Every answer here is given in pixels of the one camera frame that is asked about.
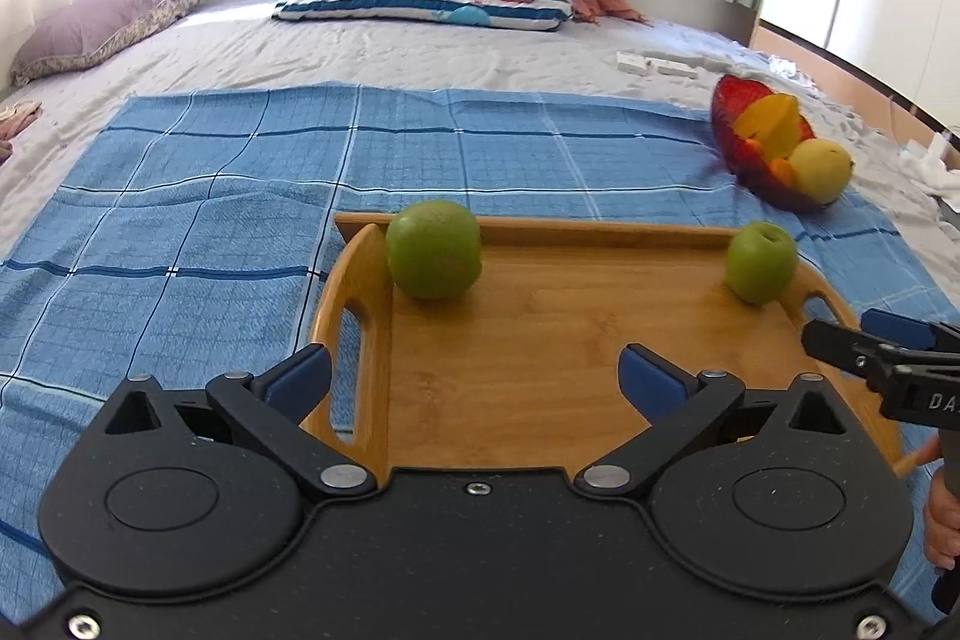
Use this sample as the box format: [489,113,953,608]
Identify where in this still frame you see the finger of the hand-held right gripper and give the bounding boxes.
[861,308,960,357]
[801,319,901,386]

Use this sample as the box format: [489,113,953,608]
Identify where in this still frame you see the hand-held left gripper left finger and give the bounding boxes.
[101,344,378,498]

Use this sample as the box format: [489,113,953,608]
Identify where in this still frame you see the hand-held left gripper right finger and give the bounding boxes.
[574,344,856,498]

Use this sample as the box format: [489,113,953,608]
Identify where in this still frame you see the wooden tray with handles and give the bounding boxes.
[307,211,920,477]

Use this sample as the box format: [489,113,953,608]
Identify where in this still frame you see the person's right hand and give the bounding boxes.
[922,439,960,570]

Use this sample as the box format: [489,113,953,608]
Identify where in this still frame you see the green apple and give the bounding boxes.
[725,221,797,305]

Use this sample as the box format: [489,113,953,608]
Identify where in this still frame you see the white crumpled clothes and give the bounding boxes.
[896,137,960,225]

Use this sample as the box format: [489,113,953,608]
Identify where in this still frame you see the yellow pear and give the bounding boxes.
[789,137,856,205]

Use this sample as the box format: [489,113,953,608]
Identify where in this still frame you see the large green citrus fruit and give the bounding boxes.
[386,201,482,301]

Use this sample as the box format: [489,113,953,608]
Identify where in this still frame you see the blue checked cloth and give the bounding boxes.
[0,83,960,618]

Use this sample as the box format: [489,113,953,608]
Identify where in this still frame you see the yellow starfruit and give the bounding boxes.
[733,94,815,161]

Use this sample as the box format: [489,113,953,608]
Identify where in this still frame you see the red glass bowl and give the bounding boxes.
[711,74,845,214]

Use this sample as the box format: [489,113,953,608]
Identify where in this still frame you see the bed with grey sheet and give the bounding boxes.
[0,0,960,326]

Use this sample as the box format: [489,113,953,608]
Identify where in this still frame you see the pink garment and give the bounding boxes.
[0,100,42,163]

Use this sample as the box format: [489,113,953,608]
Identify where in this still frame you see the purple floral pillow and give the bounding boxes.
[9,0,213,86]

